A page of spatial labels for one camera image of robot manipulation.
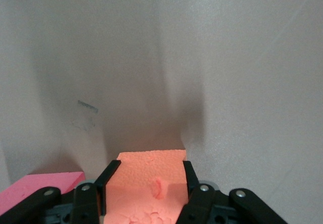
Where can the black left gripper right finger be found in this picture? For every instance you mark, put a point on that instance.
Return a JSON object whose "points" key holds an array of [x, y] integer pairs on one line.
{"points": [[202, 203]]}

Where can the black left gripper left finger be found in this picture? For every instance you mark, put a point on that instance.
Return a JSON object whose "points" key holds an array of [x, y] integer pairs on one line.
{"points": [[85, 203]]}

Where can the red foam cube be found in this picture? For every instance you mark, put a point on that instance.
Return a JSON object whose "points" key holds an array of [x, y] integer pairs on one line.
{"points": [[38, 183]]}

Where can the brown table cover sheet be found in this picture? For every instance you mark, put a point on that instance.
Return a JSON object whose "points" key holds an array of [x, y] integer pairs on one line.
{"points": [[161, 57]]}

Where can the chipped orange foam cube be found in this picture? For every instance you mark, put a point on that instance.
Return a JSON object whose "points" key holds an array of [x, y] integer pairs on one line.
{"points": [[146, 173]]}

